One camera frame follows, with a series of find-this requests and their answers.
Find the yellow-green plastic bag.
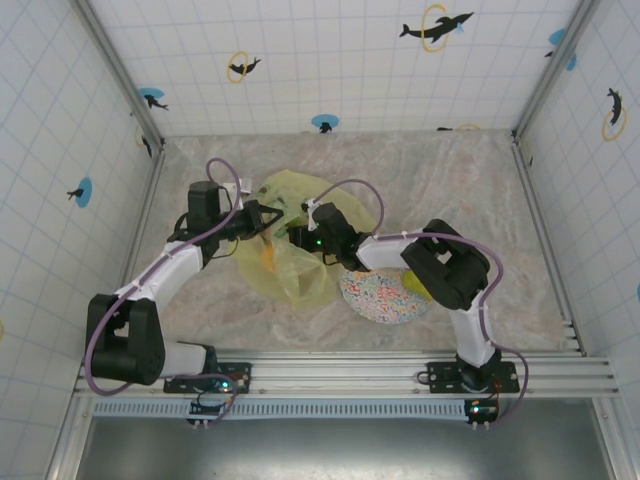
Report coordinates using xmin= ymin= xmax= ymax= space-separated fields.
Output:
xmin=234 ymin=169 xmax=377 ymax=309

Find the yellow-green toy fruit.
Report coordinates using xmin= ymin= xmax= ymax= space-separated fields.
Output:
xmin=402 ymin=268 xmax=435 ymax=302

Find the colourful patterned plate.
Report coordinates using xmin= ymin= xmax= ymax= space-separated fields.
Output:
xmin=338 ymin=267 xmax=435 ymax=326

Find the grey metal panel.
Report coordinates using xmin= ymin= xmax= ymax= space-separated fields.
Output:
xmin=74 ymin=414 xmax=616 ymax=480

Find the aluminium side rail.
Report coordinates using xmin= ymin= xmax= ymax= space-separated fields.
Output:
xmin=510 ymin=130 xmax=587 ymax=357
xmin=117 ymin=144 xmax=169 ymax=291

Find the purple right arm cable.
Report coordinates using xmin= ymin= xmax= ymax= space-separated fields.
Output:
xmin=312 ymin=178 xmax=530 ymax=430

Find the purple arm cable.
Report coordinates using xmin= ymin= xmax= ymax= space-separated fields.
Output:
xmin=83 ymin=157 xmax=246 ymax=426
xmin=312 ymin=178 xmax=530 ymax=430

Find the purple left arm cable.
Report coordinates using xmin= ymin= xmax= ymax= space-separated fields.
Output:
xmin=83 ymin=157 xmax=246 ymax=426

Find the aluminium mounting rail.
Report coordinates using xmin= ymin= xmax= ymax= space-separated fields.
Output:
xmin=73 ymin=349 xmax=621 ymax=401

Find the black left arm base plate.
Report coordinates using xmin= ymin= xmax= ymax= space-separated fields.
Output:
xmin=163 ymin=360 xmax=253 ymax=395

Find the aluminium frame post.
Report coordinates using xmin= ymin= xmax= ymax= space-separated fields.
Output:
xmin=514 ymin=0 xmax=599 ymax=141
xmin=69 ymin=0 xmax=166 ymax=151

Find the white slotted cable duct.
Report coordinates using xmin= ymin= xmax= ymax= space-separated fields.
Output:
xmin=92 ymin=398 xmax=474 ymax=420

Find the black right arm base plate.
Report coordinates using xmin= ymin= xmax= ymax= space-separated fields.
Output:
xmin=424 ymin=359 xmax=521 ymax=395

